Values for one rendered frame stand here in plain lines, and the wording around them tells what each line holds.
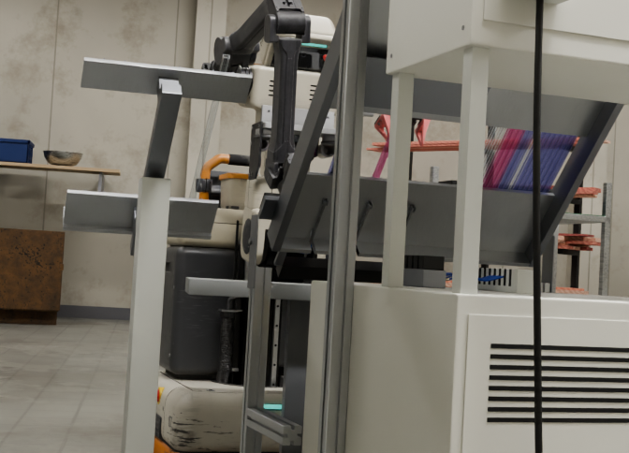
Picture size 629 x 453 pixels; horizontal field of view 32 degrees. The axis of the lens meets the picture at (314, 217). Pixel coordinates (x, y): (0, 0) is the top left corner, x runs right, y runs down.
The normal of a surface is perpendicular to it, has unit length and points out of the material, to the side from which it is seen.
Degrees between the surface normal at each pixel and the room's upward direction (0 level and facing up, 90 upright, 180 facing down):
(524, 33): 90
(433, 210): 132
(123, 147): 90
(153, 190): 90
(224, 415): 90
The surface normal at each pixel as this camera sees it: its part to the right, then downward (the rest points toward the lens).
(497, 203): 0.22, 0.65
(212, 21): 0.15, -0.04
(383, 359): -0.94, -0.07
